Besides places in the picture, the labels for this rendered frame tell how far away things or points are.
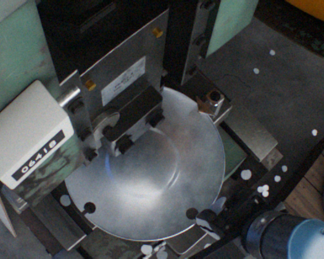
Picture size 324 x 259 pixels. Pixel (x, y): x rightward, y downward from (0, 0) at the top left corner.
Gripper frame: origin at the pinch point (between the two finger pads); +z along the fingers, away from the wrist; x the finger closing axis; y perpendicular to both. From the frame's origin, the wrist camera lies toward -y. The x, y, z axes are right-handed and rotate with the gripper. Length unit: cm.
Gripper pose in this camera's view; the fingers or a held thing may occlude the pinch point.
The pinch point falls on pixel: (199, 223)
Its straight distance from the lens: 86.9
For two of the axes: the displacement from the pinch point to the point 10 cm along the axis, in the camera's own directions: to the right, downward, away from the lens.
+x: -6.2, -7.5, -2.3
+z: -3.4, -0.1, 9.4
